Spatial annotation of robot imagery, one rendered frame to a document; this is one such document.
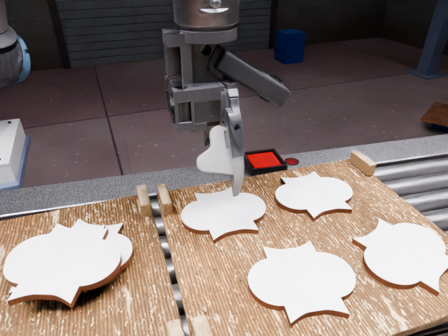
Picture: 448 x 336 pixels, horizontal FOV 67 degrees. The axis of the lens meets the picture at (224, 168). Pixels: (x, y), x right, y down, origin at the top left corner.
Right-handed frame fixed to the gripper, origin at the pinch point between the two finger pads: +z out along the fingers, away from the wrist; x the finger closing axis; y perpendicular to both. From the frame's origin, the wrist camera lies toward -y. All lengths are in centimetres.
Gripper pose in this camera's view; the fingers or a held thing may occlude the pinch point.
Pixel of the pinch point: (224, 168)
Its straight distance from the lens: 51.1
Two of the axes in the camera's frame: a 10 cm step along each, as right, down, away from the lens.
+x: 3.0, 5.1, -8.1
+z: 0.0, 8.5, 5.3
